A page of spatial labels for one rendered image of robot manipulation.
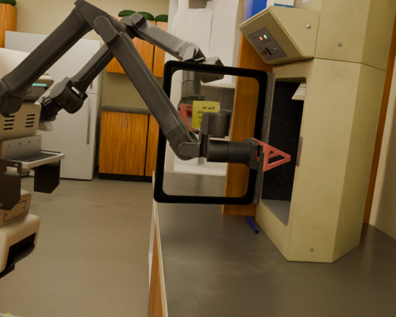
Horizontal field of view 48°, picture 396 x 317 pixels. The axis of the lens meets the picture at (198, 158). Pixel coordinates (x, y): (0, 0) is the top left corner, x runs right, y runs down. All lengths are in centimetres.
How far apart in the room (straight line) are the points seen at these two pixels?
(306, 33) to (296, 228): 44
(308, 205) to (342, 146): 16
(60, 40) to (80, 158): 475
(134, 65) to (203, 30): 124
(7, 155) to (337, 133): 101
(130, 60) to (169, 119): 19
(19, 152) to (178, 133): 65
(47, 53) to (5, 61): 26
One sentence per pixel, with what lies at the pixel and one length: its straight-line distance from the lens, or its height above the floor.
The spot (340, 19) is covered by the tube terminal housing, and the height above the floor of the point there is 150.
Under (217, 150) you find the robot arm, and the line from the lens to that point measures 111.
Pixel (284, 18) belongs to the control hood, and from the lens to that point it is 103.
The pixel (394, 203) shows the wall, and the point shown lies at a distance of 153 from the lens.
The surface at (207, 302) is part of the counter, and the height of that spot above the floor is 94.
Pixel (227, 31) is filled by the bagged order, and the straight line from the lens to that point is 229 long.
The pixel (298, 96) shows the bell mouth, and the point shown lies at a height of 132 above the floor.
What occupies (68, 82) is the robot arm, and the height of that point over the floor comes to 130.
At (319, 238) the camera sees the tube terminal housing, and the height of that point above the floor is 100.
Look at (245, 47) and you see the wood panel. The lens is 138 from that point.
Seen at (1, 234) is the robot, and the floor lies 79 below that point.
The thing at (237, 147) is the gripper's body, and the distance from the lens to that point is 113.
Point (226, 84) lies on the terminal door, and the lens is 128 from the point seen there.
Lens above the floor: 132
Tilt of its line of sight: 9 degrees down
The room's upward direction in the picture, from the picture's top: 6 degrees clockwise
